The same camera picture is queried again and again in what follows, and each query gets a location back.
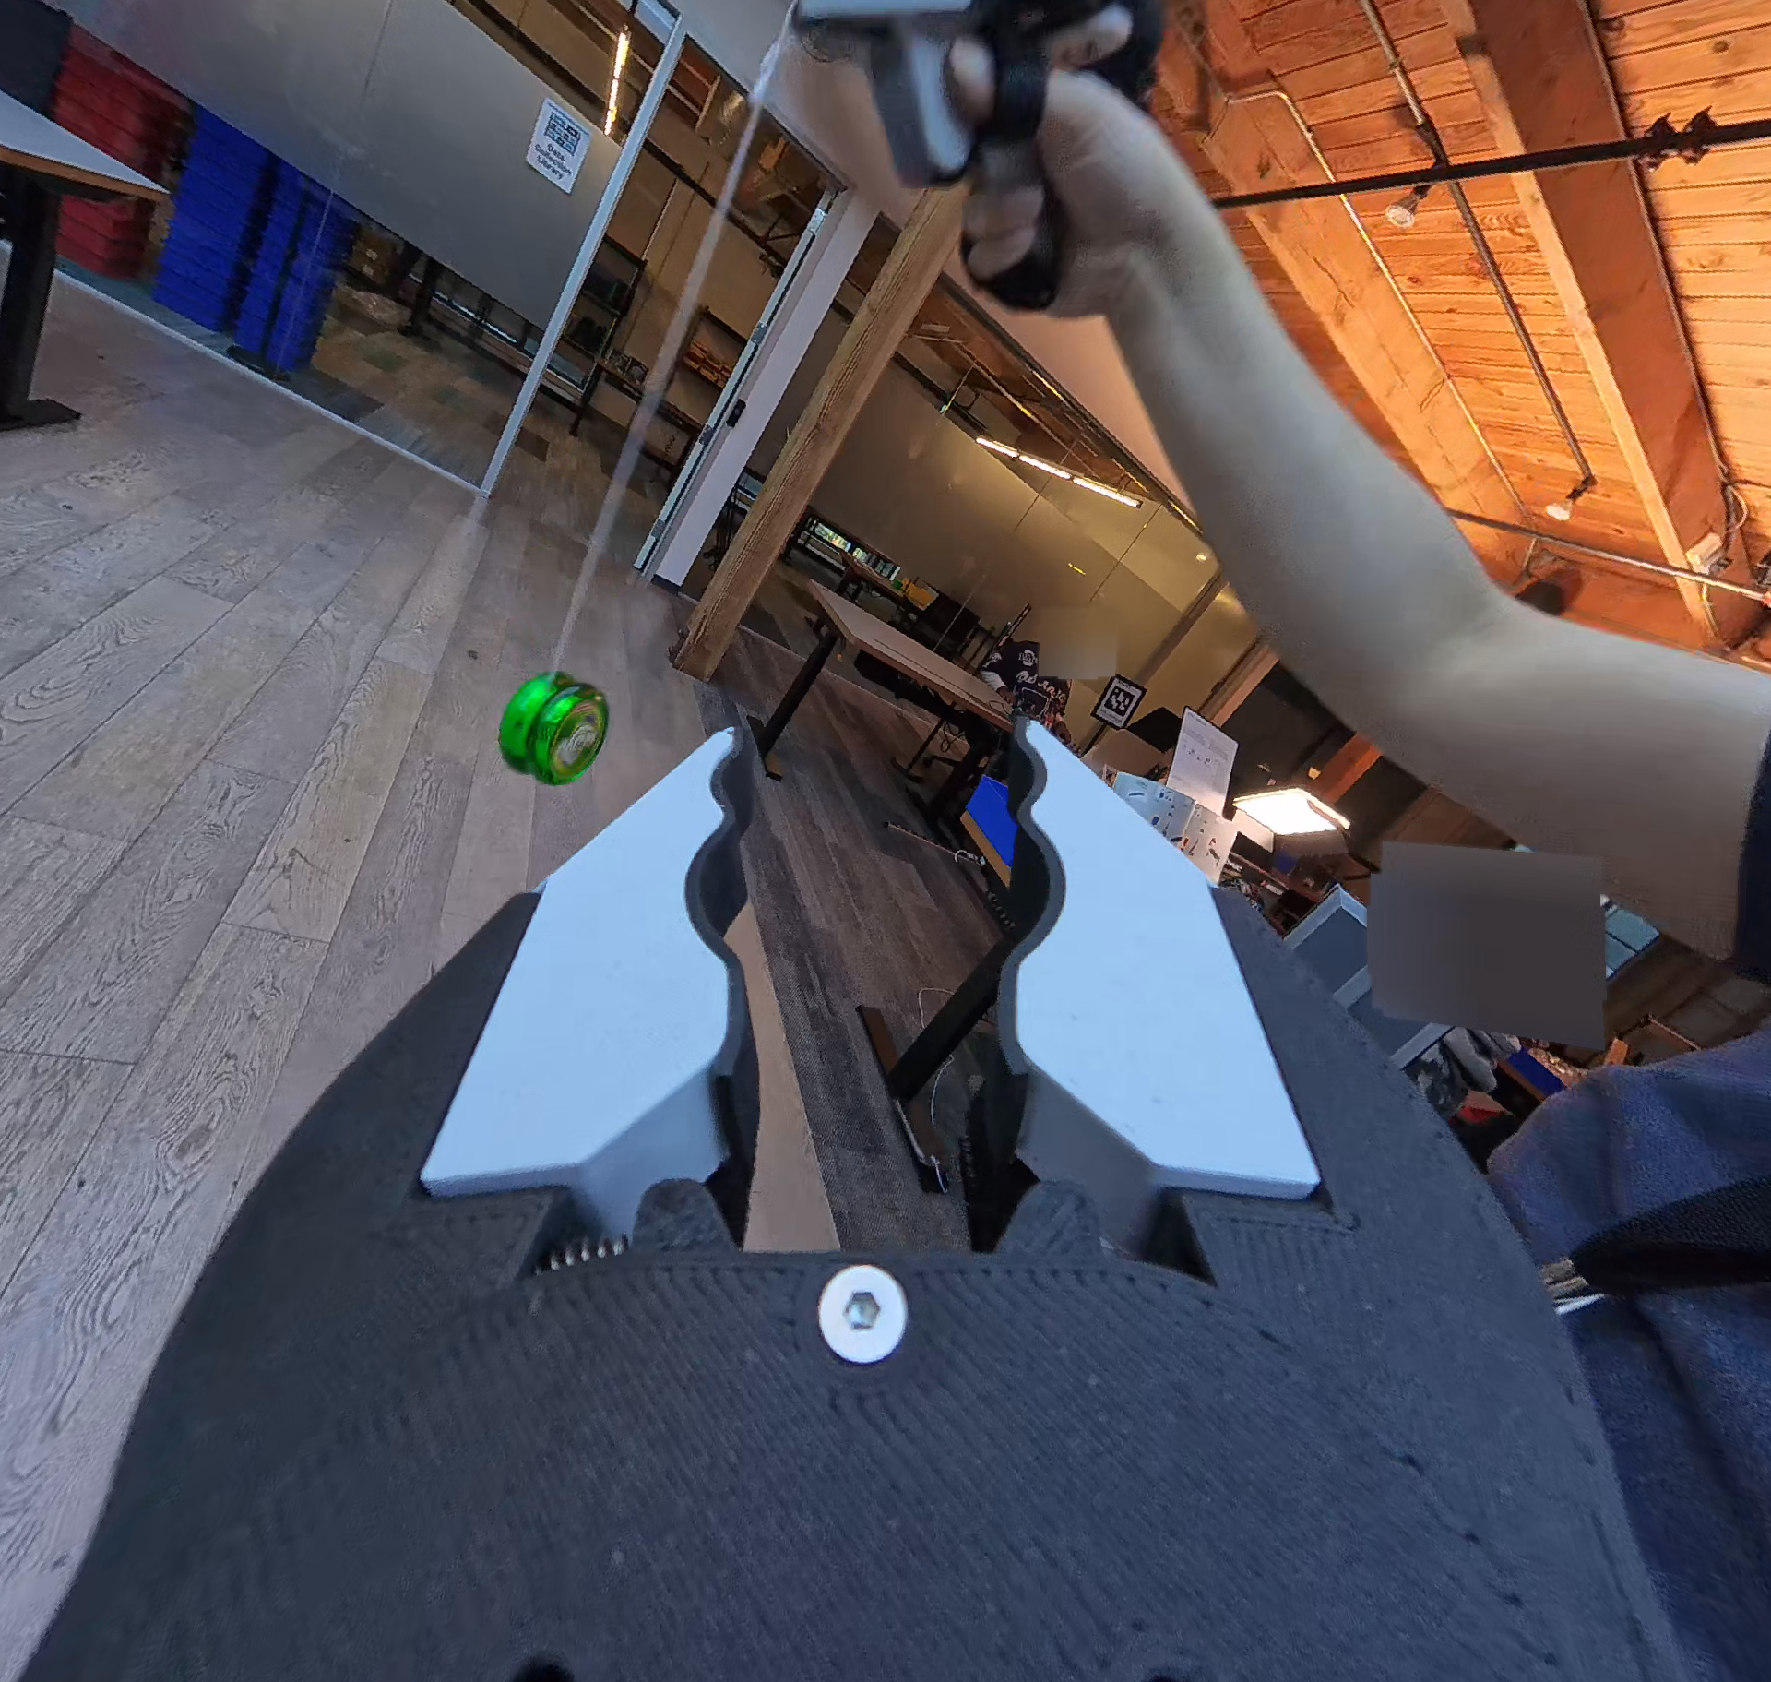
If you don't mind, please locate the green yoyo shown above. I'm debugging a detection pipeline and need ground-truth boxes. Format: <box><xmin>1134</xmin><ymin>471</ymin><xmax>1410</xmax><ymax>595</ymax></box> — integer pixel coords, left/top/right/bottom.
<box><xmin>498</xmin><ymin>669</ymin><xmax>613</xmax><ymax>788</ymax></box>

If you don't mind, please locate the stack of red crates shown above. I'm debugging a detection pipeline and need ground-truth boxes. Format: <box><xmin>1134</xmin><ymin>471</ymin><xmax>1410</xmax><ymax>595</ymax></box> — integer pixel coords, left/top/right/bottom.
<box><xmin>54</xmin><ymin>27</ymin><xmax>190</xmax><ymax>281</ymax></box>

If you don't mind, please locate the person's right forearm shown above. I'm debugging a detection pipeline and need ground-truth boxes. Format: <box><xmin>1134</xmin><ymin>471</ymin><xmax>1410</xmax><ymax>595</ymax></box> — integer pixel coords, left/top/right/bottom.
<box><xmin>1108</xmin><ymin>174</ymin><xmax>1771</xmax><ymax>962</ymax></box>

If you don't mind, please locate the blue plastic bin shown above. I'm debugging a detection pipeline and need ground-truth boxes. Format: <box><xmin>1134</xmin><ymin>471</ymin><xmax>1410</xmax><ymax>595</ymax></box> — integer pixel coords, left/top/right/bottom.
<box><xmin>963</xmin><ymin>775</ymin><xmax>1027</xmax><ymax>881</ymax></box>

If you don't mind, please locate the person's right hand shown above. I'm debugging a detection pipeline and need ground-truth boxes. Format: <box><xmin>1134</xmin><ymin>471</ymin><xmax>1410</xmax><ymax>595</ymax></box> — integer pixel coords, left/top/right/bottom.
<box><xmin>949</xmin><ymin>7</ymin><xmax>1211</xmax><ymax>325</ymax></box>

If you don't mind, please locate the white paper sheet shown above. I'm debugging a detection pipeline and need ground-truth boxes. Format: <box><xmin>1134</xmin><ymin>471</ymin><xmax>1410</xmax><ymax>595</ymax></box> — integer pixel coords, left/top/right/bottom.
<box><xmin>1169</xmin><ymin>708</ymin><xmax>1241</xmax><ymax>812</ymax></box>

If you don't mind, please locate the long office desk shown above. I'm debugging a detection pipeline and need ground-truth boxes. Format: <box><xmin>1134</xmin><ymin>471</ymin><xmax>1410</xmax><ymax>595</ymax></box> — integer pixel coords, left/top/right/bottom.
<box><xmin>752</xmin><ymin>581</ymin><xmax>1053</xmax><ymax>825</ymax></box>

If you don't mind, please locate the white perforated box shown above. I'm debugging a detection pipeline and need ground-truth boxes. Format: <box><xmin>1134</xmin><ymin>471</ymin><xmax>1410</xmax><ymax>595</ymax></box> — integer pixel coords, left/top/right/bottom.
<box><xmin>1108</xmin><ymin>768</ymin><xmax>1242</xmax><ymax>881</ymax></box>

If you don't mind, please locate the white top office desk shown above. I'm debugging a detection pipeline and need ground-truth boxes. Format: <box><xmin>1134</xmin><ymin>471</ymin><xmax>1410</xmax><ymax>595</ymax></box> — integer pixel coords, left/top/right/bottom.
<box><xmin>0</xmin><ymin>91</ymin><xmax>169</xmax><ymax>431</ymax></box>

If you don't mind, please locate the black shoulder strap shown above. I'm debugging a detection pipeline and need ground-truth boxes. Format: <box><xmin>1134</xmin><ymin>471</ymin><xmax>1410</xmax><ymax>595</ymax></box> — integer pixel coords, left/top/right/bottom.
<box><xmin>1570</xmin><ymin>1177</ymin><xmax>1771</xmax><ymax>1291</ymax></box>

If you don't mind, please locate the black ceiling pipe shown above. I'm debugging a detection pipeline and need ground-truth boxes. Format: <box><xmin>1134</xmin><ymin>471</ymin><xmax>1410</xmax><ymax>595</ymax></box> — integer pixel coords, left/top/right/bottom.
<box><xmin>1211</xmin><ymin>115</ymin><xmax>1771</xmax><ymax>210</ymax></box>

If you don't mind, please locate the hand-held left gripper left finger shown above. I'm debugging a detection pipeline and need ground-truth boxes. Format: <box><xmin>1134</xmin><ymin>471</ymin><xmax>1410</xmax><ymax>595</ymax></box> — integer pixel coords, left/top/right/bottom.
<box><xmin>419</xmin><ymin>726</ymin><xmax>759</xmax><ymax>1243</ymax></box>

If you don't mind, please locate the white wall notice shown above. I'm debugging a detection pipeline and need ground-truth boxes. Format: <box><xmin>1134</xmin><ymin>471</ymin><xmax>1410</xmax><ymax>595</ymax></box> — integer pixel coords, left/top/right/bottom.
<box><xmin>528</xmin><ymin>96</ymin><xmax>595</xmax><ymax>197</ymax></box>

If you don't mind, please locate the office desk with black legs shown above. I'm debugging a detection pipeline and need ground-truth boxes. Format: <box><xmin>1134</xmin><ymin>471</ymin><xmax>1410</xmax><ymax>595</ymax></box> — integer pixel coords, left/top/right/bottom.
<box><xmin>858</xmin><ymin>795</ymin><xmax>1057</xmax><ymax>1194</ymax></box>

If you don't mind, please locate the stack of blue crates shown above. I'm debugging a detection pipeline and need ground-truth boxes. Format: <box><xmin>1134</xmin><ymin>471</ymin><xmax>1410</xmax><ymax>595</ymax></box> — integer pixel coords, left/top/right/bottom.
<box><xmin>151</xmin><ymin>103</ymin><xmax>362</xmax><ymax>370</ymax></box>

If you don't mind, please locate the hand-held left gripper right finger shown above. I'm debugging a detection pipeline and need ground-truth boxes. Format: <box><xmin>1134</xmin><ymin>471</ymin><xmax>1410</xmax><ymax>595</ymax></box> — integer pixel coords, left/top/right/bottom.
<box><xmin>992</xmin><ymin>716</ymin><xmax>1327</xmax><ymax>1258</ymax></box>

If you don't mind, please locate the white yoyo string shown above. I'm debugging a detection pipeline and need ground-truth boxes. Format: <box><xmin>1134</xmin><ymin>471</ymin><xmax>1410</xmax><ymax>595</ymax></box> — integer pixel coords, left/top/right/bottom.
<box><xmin>549</xmin><ymin>0</ymin><xmax>819</xmax><ymax>681</ymax></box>

